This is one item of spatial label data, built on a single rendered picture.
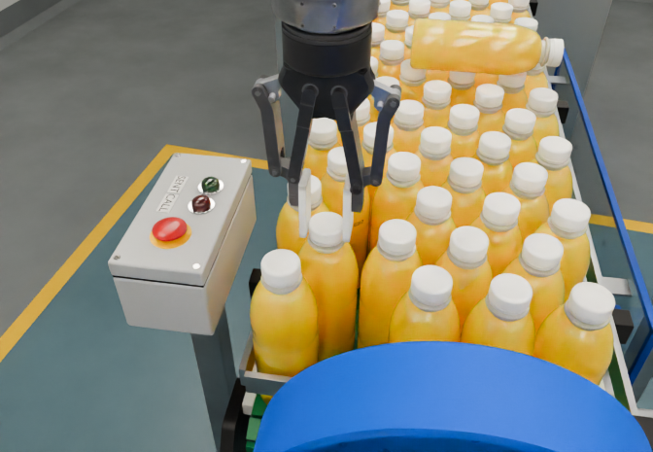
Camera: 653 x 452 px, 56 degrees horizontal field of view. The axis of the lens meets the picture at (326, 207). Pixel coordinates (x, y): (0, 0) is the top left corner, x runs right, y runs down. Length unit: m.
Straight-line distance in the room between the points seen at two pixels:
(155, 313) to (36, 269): 1.71
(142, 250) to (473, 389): 0.40
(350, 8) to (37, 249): 2.09
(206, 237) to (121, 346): 1.40
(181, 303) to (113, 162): 2.17
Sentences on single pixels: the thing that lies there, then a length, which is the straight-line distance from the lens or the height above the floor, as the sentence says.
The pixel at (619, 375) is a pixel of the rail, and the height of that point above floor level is 0.98.
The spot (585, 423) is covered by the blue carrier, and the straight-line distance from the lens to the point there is 0.40.
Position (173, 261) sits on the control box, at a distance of 0.64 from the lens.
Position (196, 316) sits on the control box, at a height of 1.03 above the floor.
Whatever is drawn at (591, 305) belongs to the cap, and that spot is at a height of 1.11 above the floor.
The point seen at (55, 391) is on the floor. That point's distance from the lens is 2.00.
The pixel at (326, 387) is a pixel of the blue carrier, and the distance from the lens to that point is 0.40.
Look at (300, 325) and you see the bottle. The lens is 0.63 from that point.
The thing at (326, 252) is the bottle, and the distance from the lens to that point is 0.65.
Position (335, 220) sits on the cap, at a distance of 0.65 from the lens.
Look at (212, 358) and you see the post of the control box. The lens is 0.87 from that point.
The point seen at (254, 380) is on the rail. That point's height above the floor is 0.98.
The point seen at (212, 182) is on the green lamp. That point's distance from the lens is 0.71.
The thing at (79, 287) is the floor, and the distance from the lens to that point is 2.26.
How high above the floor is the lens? 1.54
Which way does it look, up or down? 40 degrees down
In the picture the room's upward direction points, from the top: straight up
